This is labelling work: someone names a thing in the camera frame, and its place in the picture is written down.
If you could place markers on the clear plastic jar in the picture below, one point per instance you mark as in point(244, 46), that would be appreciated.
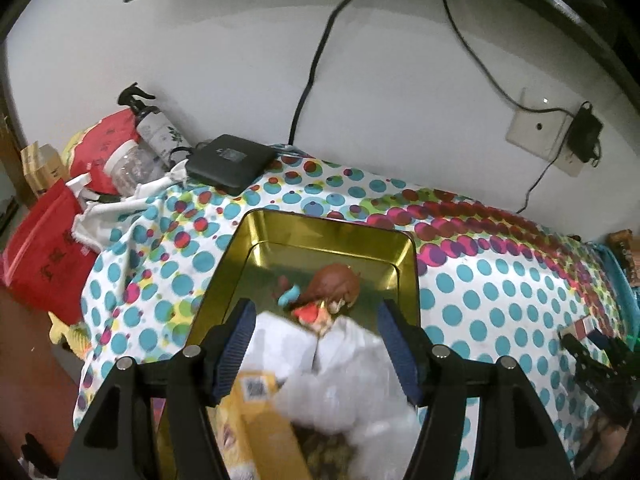
point(127, 167)

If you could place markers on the polka dot cloth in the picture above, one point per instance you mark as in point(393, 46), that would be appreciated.
point(500, 310)

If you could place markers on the beige wall socket plate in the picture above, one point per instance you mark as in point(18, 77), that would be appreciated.
point(530, 125)

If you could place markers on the yellow plush toy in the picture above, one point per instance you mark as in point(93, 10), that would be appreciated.
point(75, 340)

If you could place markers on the yellow packet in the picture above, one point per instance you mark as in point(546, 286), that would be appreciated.
point(77, 142)

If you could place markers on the white plastic bag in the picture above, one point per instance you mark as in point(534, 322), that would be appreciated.
point(350, 375)

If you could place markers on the brown-haired figurine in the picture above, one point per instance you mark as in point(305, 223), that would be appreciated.
point(332, 285)

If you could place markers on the gold metal tin box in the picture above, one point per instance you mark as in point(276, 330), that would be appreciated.
point(320, 240)

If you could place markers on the red plastic packet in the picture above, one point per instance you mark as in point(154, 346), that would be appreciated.
point(100, 145)

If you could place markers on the brown wooden cabinet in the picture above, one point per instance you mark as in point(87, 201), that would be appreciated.
point(30, 385)

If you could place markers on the patterned snack packet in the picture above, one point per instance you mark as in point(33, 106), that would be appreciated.
point(625, 255)

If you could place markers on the yellow medicine box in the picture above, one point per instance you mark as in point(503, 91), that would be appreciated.
point(265, 435)

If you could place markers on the brown cardboard box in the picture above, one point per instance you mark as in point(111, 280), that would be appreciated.
point(42, 167)

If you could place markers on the black set-top box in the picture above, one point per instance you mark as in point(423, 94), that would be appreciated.
point(230, 160)

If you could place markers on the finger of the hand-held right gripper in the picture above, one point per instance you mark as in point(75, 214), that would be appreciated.
point(580, 350)

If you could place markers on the black power adapter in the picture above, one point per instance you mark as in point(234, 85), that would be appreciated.
point(585, 132)

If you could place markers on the person's right hand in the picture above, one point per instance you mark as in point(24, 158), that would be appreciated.
point(615, 447)

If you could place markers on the teal bag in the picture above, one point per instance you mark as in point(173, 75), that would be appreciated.
point(612, 280)

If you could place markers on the spray bottle with black nozzle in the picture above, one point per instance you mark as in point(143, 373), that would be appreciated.
point(160, 132)

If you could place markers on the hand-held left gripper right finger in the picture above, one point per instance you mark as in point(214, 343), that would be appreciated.
point(400, 355)

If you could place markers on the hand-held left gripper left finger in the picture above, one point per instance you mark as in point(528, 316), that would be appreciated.
point(235, 351)

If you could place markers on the red gift bag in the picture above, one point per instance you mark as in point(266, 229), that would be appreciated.
point(40, 260)

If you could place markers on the braided yarn ball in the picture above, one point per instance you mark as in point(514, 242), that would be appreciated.
point(325, 452)

